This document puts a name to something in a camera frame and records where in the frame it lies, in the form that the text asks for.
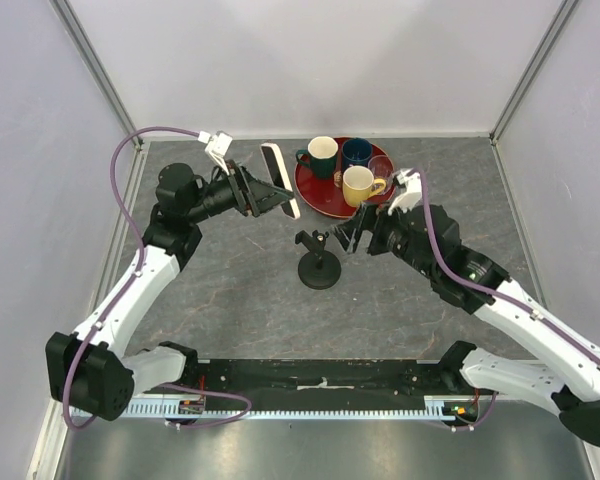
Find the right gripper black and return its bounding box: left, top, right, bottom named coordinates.
left=329, top=196, right=437, bottom=278

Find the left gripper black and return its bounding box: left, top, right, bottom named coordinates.
left=187, top=159, right=293, bottom=224

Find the phone with pink case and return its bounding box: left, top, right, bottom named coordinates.
left=260, top=142, right=301, bottom=220

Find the black phone stand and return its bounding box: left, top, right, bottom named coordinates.
left=294, top=230, right=341, bottom=290

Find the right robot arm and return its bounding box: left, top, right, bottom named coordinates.
left=334, top=203, right=600, bottom=447

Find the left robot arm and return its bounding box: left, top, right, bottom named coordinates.
left=45, top=154, right=294, bottom=428

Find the red round tray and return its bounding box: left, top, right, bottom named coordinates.
left=294, top=137, right=394, bottom=219

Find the yellow mug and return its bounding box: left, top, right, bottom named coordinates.
left=342, top=166, right=387, bottom=208

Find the clear glass cup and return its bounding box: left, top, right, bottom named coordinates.
left=368, top=155, right=394, bottom=195

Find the dark green mug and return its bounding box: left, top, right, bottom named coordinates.
left=295, top=136, right=339, bottom=179

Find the dark blue mug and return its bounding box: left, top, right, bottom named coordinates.
left=341, top=137, right=373, bottom=171

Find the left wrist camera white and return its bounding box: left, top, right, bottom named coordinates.
left=198, top=131, right=233, bottom=174

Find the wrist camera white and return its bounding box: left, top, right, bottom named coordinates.
left=198, top=131, right=233, bottom=174
left=387, top=168, right=422, bottom=216

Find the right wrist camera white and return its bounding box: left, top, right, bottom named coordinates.
left=387, top=168, right=422, bottom=216

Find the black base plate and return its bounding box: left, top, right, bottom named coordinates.
left=149, top=357, right=461, bottom=414

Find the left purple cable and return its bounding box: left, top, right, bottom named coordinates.
left=62, top=126, right=254, bottom=431

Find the slotted cable duct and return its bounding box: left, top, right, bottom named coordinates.
left=119, top=393, right=481, bottom=421

